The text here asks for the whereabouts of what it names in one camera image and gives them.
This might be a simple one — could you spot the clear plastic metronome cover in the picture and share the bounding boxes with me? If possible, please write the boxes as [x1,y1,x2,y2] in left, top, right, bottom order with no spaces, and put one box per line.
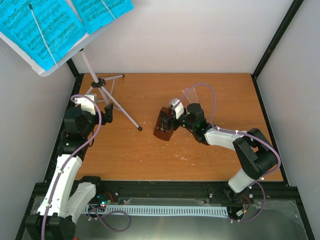
[182,87,199,104]

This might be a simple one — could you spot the brown wooden metronome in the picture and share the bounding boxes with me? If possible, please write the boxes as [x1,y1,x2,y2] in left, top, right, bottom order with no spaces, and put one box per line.
[153,107,174,142]

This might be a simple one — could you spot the blue sheet music right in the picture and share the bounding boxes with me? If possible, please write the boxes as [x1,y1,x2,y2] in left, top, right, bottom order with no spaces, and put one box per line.
[71,0,134,35]

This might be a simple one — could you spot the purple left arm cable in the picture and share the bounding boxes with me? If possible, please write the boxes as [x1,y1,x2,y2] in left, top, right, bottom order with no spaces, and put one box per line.
[40,94,132,240]

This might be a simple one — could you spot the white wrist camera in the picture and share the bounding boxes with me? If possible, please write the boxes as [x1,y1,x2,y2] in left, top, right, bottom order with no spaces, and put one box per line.
[169,98,184,120]
[73,93,97,116]

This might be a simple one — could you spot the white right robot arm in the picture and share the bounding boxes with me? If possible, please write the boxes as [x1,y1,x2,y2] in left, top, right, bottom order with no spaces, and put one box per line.
[153,99,281,202]

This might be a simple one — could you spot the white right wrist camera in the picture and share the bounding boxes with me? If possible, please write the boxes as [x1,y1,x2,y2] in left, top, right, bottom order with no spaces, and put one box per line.
[169,98,184,120]

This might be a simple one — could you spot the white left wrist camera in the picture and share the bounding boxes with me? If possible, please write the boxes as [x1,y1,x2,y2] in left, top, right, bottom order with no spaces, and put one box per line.
[73,93,97,116]

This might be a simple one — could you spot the light blue cable duct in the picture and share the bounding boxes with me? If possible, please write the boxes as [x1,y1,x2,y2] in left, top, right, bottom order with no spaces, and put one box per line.
[97,204,228,218]

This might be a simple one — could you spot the blue sheet music left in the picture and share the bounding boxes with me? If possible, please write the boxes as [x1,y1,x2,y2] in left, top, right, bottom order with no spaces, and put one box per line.
[0,0,86,71]

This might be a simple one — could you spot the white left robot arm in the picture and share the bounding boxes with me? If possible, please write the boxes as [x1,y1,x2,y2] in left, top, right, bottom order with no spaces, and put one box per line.
[25,94,114,240]

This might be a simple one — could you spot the white music stand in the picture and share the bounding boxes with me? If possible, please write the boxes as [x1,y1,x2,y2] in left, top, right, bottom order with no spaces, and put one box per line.
[0,0,143,132]

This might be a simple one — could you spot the black aluminium frame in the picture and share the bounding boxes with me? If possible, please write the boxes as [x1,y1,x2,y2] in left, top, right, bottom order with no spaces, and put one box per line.
[16,0,315,240]

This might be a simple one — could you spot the blue sheet music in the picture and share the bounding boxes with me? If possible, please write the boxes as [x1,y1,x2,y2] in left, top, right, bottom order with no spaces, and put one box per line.
[71,0,134,35]
[0,0,86,71]

